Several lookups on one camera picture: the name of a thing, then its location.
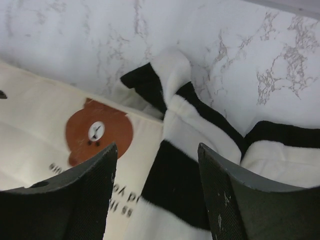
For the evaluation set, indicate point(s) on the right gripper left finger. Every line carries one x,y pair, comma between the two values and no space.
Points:
72,205

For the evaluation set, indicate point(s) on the cream pillow with bear print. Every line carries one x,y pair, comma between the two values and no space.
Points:
47,127

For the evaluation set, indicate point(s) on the black white striped pillowcase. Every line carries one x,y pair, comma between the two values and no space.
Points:
172,204

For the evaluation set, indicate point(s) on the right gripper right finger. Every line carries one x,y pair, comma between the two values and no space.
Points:
243,205

